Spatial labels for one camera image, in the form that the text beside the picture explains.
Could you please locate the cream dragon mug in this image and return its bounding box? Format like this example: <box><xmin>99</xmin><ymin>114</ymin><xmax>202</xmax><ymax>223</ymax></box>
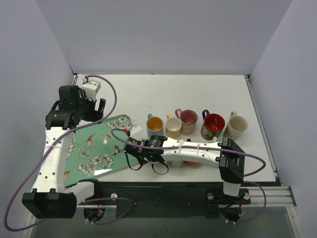
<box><xmin>167</xmin><ymin>161</ymin><xmax>183</xmax><ymax>169</ymax></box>

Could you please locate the blue floral mug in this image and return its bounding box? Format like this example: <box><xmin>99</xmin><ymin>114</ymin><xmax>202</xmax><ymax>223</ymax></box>
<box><xmin>146</xmin><ymin>114</ymin><xmax>163</xmax><ymax>138</ymax></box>

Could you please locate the yellow mug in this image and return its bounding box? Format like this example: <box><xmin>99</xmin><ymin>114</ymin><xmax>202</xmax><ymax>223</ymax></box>
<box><xmin>165</xmin><ymin>114</ymin><xmax>182</xmax><ymax>138</ymax></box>

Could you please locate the orange mug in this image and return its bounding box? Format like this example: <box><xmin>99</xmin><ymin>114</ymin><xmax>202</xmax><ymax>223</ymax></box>
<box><xmin>184</xmin><ymin>161</ymin><xmax>200</xmax><ymax>166</ymax></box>

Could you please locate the pink mug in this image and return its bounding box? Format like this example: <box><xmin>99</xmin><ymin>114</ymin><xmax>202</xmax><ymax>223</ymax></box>
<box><xmin>175</xmin><ymin>109</ymin><xmax>198</xmax><ymax>135</ymax></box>

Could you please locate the black gold-rimmed mug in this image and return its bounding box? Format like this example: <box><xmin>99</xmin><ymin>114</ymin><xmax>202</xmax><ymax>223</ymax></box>
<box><xmin>201</xmin><ymin>110</ymin><xmax>225</xmax><ymax>140</ymax></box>

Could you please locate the beige bird mug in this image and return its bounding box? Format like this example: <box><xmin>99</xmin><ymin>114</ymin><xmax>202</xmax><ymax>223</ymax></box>
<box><xmin>223</xmin><ymin>112</ymin><xmax>249</xmax><ymax>138</ymax></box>

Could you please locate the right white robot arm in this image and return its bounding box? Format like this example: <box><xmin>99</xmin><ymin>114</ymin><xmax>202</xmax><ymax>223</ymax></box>
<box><xmin>124</xmin><ymin>135</ymin><xmax>246</xmax><ymax>203</ymax></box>

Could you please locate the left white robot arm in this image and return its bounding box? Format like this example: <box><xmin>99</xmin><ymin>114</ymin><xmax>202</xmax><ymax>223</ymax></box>
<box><xmin>22</xmin><ymin>81</ymin><xmax>106</xmax><ymax>219</ymax></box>

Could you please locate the green floral tray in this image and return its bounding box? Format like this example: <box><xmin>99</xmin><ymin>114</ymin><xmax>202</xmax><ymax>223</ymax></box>
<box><xmin>64</xmin><ymin>115</ymin><xmax>132</xmax><ymax>187</ymax></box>

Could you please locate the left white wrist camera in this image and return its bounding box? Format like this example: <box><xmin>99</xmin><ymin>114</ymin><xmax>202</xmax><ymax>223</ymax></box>
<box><xmin>79</xmin><ymin>75</ymin><xmax>101</xmax><ymax>102</ymax></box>

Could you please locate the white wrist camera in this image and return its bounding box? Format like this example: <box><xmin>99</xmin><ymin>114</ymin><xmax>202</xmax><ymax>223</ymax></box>
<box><xmin>127</xmin><ymin>125</ymin><xmax>144</xmax><ymax>138</ymax></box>
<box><xmin>79</xmin><ymin>75</ymin><xmax>101</xmax><ymax>102</ymax></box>

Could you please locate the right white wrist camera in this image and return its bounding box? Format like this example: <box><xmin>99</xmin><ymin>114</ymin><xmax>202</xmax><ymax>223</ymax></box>
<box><xmin>127</xmin><ymin>125</ymin><xmax>144</xmax><ymax>138</ymax></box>

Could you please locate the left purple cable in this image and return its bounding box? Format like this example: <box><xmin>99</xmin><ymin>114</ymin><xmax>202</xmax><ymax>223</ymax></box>
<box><xmin>4</xmin><ymin>74</ymin><xmax>136</xmax><ymax>233</ymax></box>

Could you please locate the aluminium rail frame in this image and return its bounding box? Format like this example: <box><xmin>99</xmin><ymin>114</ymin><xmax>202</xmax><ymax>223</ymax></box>
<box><xmin>29</xmin><ymin>74</ymin><xmax>297</xmax><ymax>211</ymax></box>

